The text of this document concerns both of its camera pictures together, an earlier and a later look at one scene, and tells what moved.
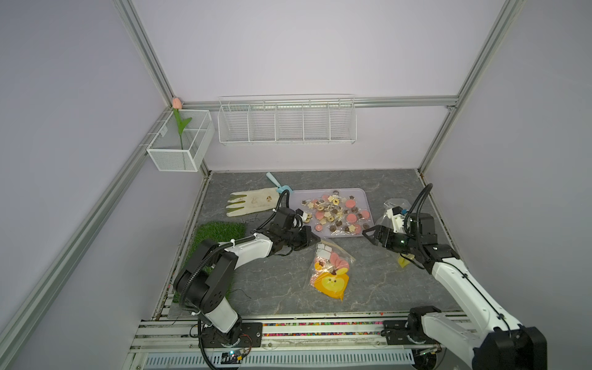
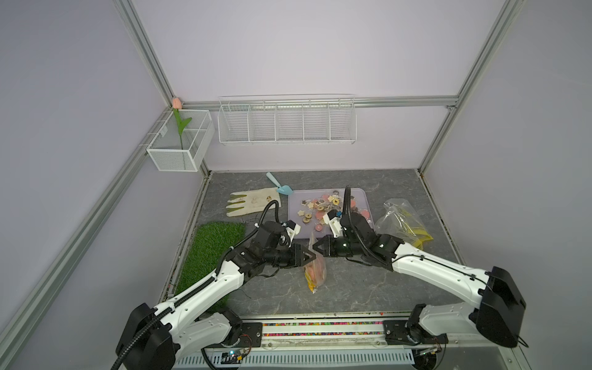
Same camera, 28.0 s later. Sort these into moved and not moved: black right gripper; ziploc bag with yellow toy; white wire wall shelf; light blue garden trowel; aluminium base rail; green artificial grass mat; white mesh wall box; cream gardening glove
Moved: black right gripper; ziploc bag with yellow toy
Not moved: aluminium base rail; white mesh wall box; light blue garden trowel; white wire wall shelf; green artificial grass mat; cream gardening glove
